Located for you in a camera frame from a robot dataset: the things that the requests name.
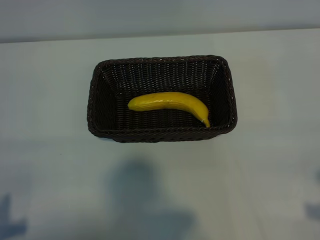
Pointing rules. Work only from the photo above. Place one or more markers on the yellow banana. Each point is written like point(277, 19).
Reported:
point(170, 100)

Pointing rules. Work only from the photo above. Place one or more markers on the dark brown wicker basket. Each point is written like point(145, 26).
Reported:
point(162, 75)

